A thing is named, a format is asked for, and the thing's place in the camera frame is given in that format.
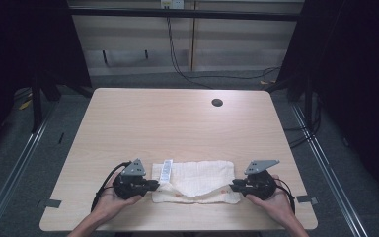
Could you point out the person's right hand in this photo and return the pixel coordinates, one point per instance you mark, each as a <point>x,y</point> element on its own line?
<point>276,205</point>

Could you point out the black curtain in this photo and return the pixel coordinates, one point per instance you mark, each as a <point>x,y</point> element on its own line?
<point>19,59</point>
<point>355,82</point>

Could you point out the yellow floor object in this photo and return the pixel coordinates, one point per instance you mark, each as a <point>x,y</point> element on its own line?
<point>25,104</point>

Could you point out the white towel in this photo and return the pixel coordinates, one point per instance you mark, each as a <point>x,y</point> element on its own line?
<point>197,179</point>

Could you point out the metal floor rail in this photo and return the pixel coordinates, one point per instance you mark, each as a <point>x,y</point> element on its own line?
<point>325,171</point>
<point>16,164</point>

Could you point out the white wall socket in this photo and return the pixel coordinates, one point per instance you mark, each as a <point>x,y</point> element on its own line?
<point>172,3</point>

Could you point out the person's left hand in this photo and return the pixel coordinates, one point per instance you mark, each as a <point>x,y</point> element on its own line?
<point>112,204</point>

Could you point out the black wall hook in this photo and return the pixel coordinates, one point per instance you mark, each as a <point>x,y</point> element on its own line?
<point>146,54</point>
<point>105,56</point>

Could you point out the black metal stand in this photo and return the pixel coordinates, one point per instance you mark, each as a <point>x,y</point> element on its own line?
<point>308,105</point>
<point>37,112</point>

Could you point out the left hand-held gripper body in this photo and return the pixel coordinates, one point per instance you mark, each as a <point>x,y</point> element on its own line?
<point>130,184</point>

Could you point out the black horizontal bar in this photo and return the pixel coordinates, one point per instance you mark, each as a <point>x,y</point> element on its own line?
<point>184,14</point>

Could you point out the grey tape strip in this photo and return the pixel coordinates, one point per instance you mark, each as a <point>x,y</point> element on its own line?
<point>307,199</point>
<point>52,203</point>

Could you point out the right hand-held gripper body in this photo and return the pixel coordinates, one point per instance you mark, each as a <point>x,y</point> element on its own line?
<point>260,184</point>

